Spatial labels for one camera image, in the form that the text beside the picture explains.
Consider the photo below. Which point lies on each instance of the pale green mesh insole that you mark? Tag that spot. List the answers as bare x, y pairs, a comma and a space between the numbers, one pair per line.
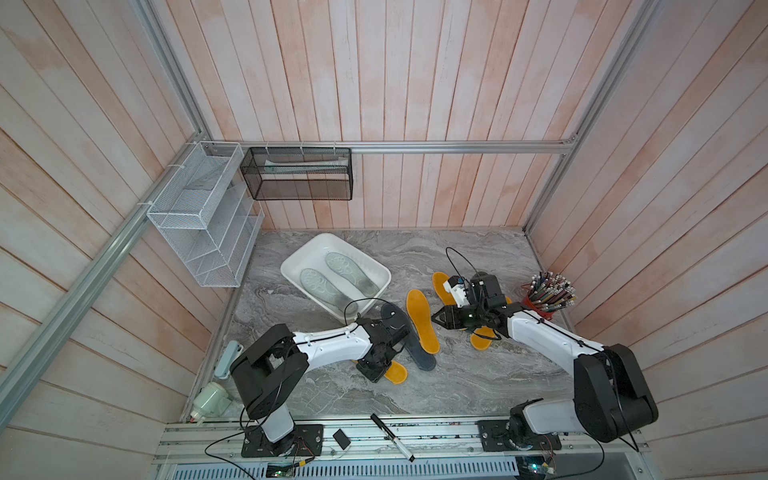
321, 288
348, 269

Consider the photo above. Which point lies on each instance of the white plastic storage box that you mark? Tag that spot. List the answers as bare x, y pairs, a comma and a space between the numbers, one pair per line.
312, 256

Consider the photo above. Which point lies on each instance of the yellow insole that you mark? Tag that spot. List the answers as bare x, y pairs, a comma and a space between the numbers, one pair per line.
397, 374
439, 280
480, 339
418, 309

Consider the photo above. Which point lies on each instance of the dark grey insole centre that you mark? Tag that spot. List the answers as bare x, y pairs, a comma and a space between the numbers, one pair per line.
414, 345

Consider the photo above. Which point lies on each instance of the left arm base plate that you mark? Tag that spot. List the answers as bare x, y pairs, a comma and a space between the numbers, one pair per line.
305, 440

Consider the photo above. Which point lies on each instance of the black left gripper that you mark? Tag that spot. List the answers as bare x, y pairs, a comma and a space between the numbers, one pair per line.
368, 373

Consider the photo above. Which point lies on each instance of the red pencil cup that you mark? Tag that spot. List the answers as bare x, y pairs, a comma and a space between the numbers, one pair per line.
540, 309

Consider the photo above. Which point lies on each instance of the small black box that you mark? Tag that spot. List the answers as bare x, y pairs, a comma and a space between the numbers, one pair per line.
342, 440

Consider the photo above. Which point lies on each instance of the white wire mesh shelf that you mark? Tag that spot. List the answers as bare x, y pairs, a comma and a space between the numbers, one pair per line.
207, 215

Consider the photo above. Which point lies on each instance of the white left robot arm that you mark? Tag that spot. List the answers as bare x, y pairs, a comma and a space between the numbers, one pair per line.
266, 373

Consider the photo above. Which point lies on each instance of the yellow insole centre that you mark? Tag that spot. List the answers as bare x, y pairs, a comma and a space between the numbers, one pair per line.
418, 309

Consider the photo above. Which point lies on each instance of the aluminium rail left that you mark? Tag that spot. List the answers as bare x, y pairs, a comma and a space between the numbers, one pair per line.
39, 352

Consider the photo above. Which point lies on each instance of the black marker pen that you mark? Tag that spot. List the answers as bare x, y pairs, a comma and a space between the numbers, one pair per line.
390, 435

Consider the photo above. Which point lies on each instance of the yellow insole right lower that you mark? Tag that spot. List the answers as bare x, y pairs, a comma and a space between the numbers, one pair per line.
480, 339

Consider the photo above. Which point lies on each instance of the aluminium rail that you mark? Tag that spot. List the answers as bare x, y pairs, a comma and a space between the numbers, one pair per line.
39, 352
420, 147

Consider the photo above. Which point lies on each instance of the light blue flat object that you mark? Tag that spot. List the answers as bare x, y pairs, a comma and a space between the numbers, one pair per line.
230, 353

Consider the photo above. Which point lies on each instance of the yellow insole right upper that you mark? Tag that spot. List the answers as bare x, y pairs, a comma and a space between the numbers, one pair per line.
439, 280

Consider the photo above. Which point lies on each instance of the yellow insole front left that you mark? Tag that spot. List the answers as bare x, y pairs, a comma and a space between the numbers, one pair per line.
397, 374

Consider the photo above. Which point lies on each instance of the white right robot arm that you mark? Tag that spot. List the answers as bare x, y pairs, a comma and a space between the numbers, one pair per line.
611, 398

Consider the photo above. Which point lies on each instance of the aluminium rail back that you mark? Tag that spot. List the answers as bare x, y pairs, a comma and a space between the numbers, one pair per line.
420, 147

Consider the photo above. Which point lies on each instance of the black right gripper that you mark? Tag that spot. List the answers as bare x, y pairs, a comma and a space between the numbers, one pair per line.
449, 313

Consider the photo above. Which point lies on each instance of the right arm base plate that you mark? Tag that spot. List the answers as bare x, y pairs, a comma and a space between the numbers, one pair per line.
514, 434

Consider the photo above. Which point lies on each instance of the black mesh basket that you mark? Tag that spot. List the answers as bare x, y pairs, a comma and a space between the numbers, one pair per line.
298, 173

